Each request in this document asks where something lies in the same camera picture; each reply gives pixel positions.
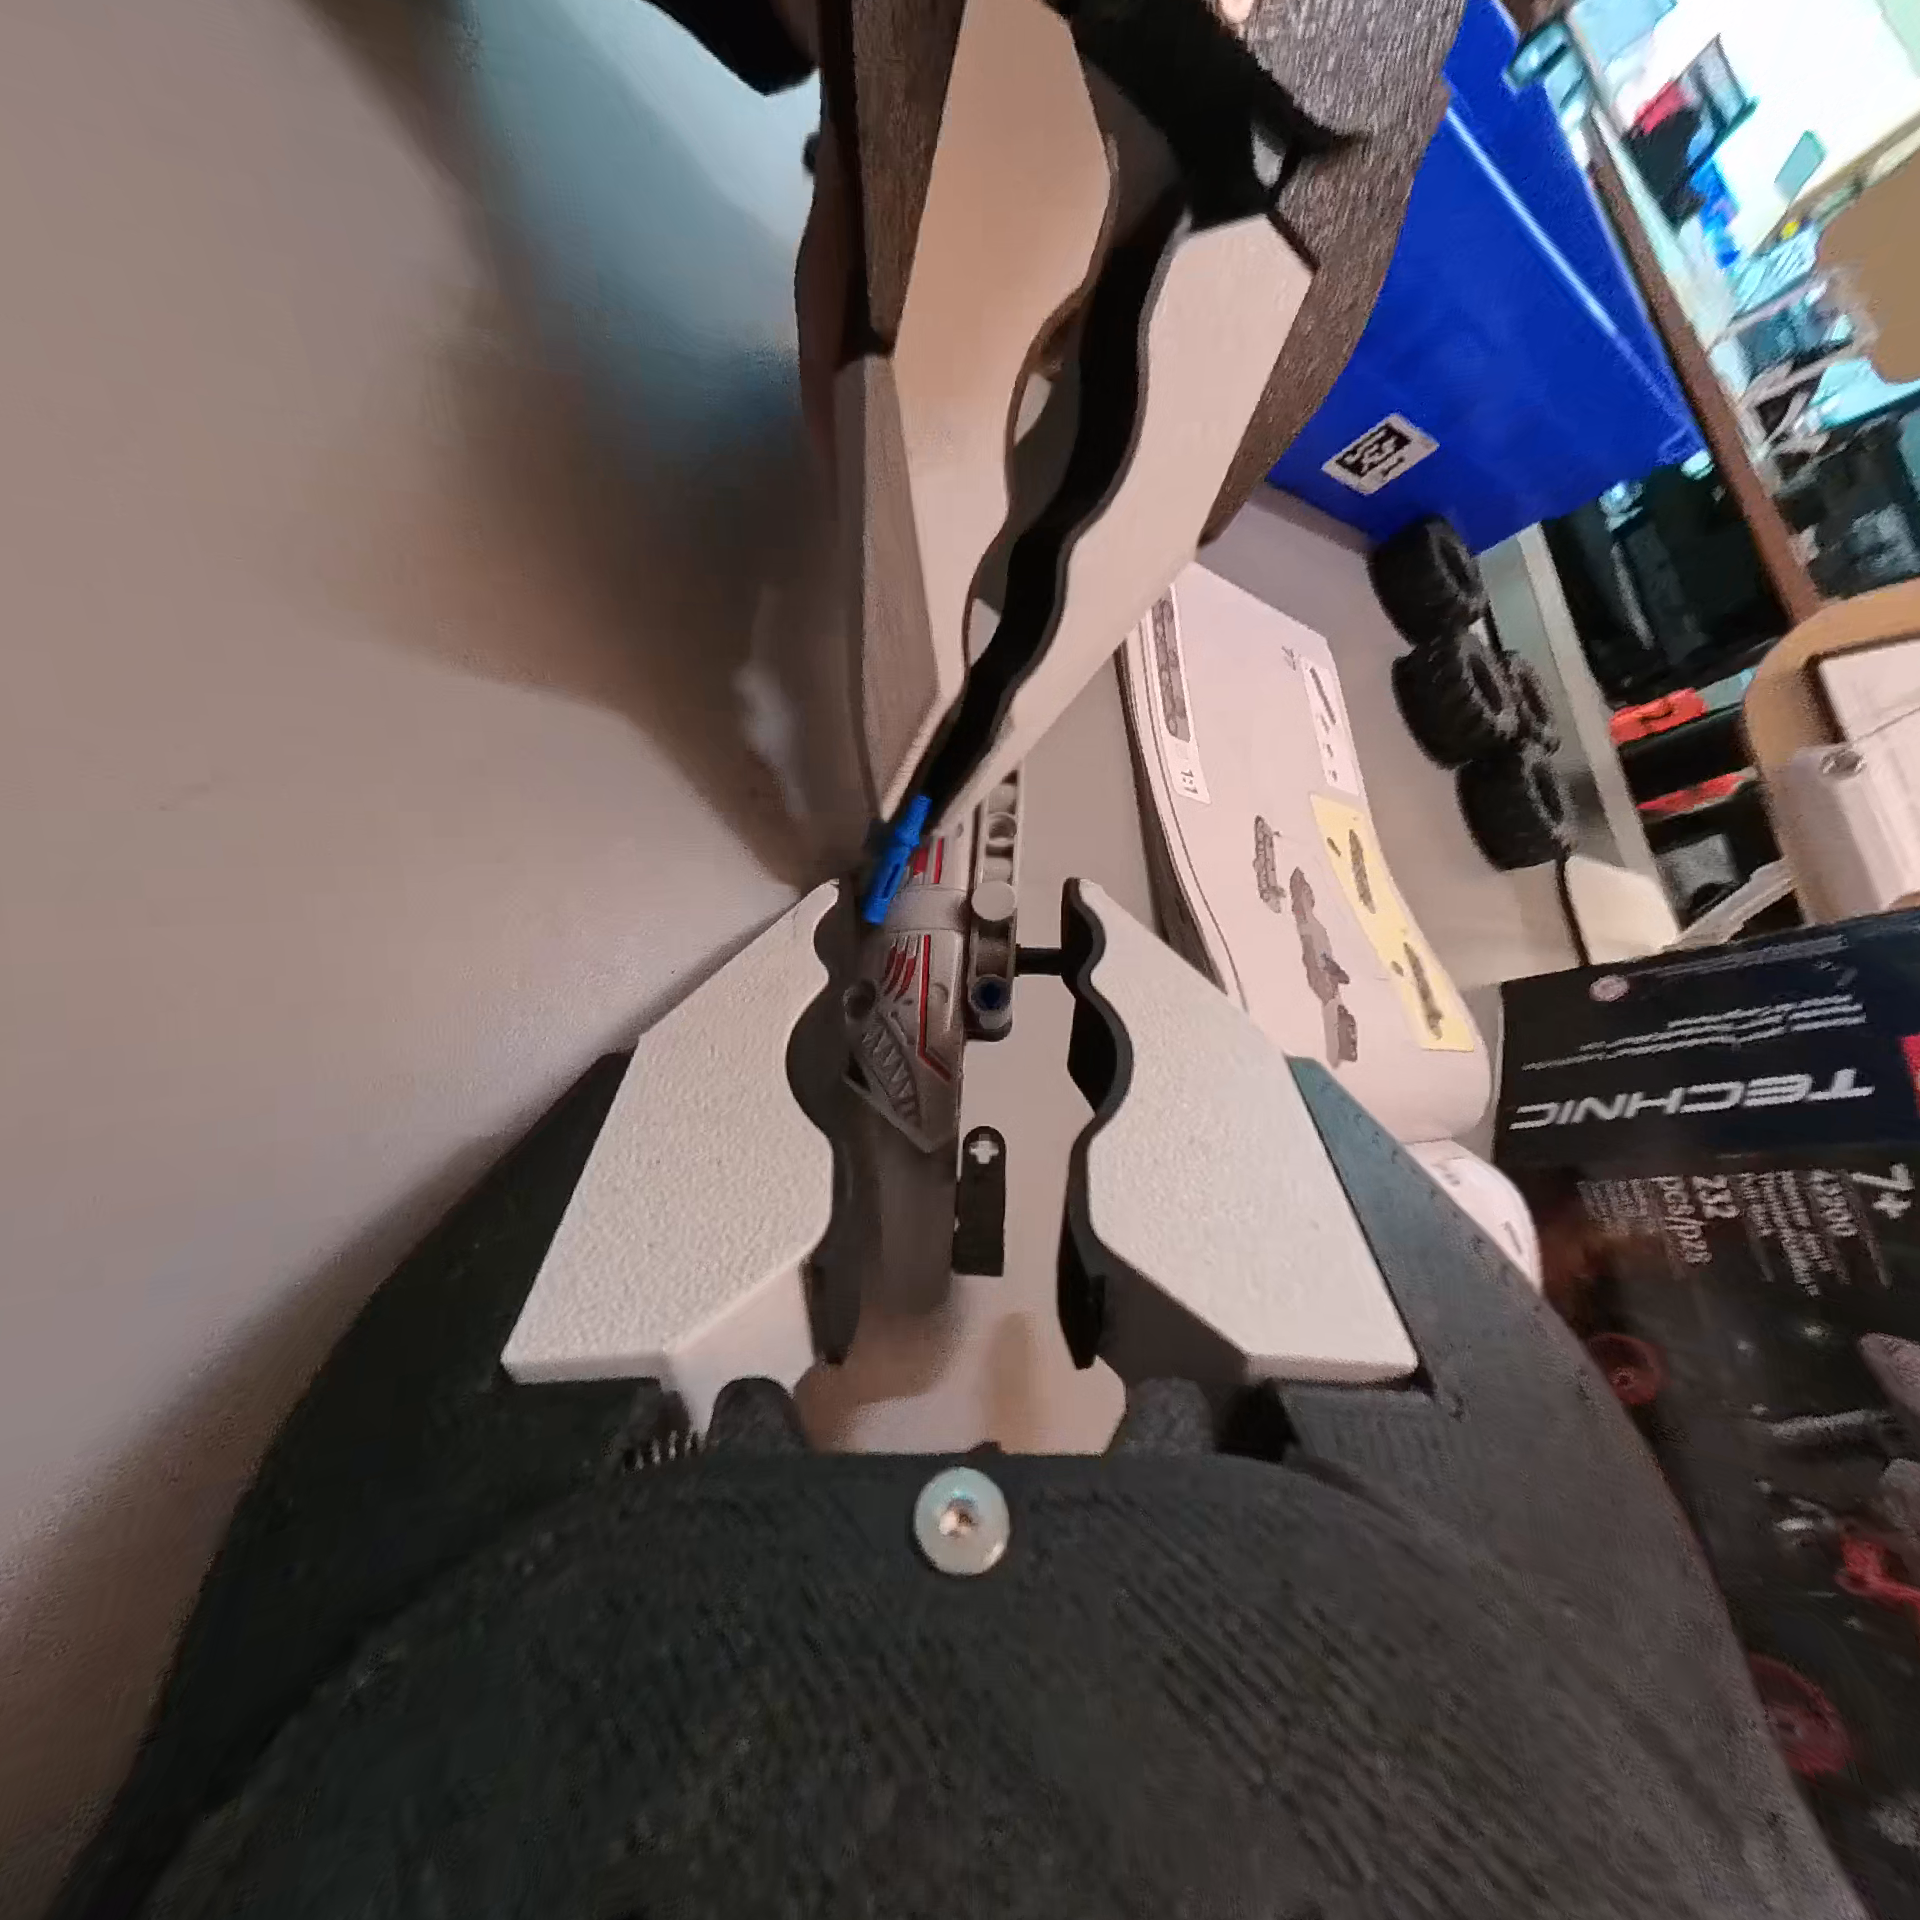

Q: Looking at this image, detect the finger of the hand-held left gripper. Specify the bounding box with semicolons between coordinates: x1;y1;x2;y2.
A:
831;0;1120;822
912;219;1323;846

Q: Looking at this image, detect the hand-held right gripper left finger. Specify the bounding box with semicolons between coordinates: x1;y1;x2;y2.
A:
501;883;861;1392

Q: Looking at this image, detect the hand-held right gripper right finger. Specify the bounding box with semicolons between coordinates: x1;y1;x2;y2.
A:
1055;877;1421;1386

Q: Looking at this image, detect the grey red toy brick assembly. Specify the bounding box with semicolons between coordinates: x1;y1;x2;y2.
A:
837;773;1077;1160

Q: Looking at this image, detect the blue toy brick pin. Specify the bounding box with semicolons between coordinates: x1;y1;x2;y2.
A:
861;797;935;922

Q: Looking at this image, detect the blue plastic bin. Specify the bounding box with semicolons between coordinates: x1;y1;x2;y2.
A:
1264;0;1710;561

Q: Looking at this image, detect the white paper bag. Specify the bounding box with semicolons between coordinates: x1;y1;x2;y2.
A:
1409;1139;1545;1284

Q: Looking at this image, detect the black toy brick beam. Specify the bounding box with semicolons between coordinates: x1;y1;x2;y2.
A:
951;1125;1010;1280

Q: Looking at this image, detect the black toy tire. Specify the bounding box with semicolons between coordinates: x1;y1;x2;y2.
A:
1454;744;1580;875
1370;518;1490;643
1391;628;1558;771

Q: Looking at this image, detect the toy brick instruction booklet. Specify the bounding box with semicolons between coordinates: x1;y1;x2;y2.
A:
1116;563;1505;1146

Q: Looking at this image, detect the black toy set box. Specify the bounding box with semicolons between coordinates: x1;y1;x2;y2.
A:
1490;909;1920;1920

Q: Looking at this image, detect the cardboard box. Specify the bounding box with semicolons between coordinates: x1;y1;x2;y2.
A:
1812;142;1920;384

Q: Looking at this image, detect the red black tool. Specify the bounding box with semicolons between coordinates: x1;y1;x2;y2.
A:
1610;689;1757;820

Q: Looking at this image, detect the curved wooden board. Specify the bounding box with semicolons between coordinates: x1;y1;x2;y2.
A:
1739;582;1920;783

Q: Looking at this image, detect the white plastic box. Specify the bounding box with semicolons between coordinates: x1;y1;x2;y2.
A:
1767;638;1920;926

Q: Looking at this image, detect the brown wooden post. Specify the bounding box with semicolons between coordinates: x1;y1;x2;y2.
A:
1507;0;1830;620

